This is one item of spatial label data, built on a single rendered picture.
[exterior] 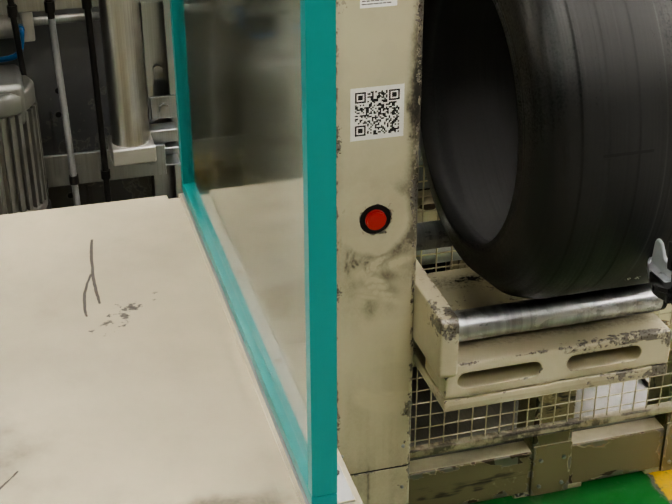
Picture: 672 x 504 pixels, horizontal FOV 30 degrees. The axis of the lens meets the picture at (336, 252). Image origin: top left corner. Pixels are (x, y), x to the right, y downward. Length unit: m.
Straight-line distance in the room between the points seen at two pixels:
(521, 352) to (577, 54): 0.47
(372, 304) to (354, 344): 0.07
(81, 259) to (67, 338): 0.14
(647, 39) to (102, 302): 0.79
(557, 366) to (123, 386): 0.95
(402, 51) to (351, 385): 0.52
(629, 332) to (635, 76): 0.46
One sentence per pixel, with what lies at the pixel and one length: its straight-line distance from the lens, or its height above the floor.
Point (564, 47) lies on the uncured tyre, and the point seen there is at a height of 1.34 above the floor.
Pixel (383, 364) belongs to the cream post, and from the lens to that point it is 1.88.
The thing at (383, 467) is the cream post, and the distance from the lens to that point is 1.99.
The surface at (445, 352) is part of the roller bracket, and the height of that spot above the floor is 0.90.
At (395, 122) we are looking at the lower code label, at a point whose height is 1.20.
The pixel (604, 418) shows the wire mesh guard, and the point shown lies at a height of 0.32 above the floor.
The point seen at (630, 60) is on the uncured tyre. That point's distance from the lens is 1.61.
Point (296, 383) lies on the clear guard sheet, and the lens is 0.91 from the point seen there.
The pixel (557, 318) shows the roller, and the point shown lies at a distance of 1.85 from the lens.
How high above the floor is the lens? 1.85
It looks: 28 degrees down
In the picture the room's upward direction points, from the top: straight up
